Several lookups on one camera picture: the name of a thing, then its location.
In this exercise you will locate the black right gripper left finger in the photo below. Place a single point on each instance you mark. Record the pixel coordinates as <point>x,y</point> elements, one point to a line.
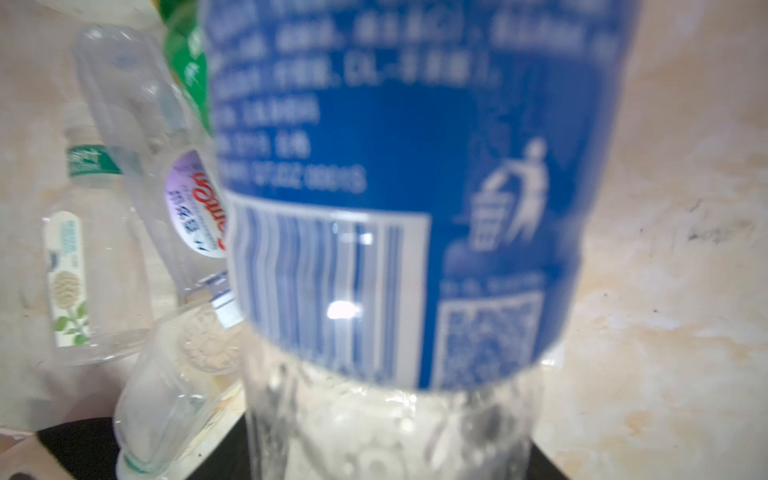
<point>230,459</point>

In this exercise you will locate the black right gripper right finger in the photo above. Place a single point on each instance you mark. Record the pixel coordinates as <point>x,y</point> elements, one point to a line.
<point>540,467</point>

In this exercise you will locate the blue label water bottle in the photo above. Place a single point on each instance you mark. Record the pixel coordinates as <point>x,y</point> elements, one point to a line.
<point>409,183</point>

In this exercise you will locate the square clear bottle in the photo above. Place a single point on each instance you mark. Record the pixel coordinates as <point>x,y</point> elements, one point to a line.
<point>185,374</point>

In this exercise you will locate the green white label bottle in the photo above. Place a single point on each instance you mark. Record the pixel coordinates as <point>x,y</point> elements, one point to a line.
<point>97,286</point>

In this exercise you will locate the tall clear bottle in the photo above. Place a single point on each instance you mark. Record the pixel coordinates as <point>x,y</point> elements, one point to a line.
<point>144,123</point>

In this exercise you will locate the green plastic bottle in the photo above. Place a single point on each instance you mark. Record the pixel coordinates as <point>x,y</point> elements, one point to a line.
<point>184,53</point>

